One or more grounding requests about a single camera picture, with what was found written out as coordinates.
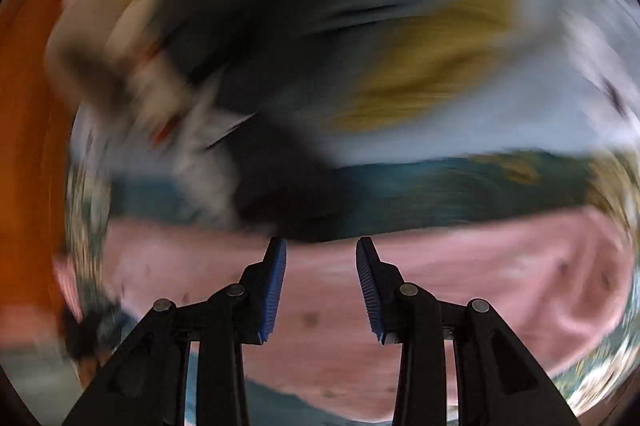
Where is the orange panel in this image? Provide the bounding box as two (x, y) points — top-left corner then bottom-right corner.
(0, 0), (103, 322)

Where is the person's left forearm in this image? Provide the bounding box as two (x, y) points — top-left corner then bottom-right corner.
(46, 0), (168, 107)

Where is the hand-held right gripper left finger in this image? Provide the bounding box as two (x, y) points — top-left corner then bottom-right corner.
(62, 237), (288, 426)

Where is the yellow cloth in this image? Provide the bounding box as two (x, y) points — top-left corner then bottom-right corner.
(325, 0), (517, 133)

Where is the teal printed blanket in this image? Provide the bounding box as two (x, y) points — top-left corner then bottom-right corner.
(67, 147), (640, 243)

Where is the dark cloth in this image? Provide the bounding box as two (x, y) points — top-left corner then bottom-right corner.
(159, 0), (453, 243)

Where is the pink cloth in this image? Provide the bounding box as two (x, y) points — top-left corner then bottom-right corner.
(52, 205), (639, 425)

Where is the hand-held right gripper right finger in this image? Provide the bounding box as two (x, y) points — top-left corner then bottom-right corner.
(355, 237), (581, 426)

